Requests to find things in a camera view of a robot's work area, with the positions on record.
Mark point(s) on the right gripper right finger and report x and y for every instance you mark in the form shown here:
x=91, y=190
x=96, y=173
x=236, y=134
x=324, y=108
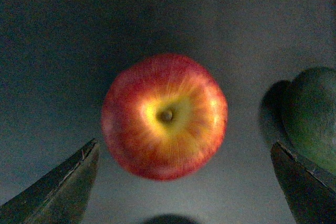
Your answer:
x=309, y=189

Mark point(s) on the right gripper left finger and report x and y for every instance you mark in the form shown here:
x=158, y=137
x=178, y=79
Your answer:
x=60, y=196

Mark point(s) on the green avocado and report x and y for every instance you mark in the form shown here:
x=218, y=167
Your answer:
x=308, y=115

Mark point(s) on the red yellow apple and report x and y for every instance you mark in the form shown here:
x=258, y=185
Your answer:
x=164, y=118

